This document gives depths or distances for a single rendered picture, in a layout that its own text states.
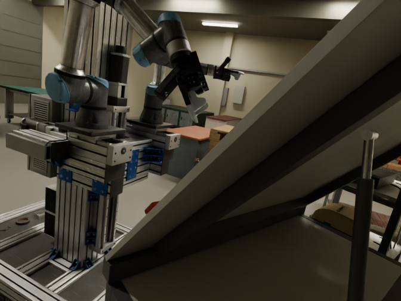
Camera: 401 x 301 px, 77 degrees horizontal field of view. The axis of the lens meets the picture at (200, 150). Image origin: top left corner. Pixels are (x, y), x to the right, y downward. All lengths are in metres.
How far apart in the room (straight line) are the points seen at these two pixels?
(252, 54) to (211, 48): 1.66
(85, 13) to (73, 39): 0.11
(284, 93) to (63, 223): 1.68
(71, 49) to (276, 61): 9.08
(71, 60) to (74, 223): 1.01
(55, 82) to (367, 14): 1.04
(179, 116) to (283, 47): 4.36
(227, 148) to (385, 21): 0.23
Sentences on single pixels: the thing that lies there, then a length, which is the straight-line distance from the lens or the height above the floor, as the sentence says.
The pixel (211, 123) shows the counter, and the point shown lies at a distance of 7.91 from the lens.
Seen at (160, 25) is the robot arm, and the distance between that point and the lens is 0.88.
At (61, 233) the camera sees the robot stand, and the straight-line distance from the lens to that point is 1.89.
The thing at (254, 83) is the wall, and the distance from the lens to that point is 9.92.
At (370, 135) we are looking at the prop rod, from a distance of 0.43.
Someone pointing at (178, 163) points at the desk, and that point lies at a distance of 4.09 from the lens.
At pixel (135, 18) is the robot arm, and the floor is 1.63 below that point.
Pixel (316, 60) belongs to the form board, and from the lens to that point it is 0.31.
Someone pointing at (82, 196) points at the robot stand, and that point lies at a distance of 1.67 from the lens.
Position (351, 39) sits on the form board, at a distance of 0.32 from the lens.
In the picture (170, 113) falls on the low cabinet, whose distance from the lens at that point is 8.97.
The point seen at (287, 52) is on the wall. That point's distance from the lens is 9.93.
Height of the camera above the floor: 1.40
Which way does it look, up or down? 13 degrees down
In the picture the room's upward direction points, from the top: 10 degrees clockwise
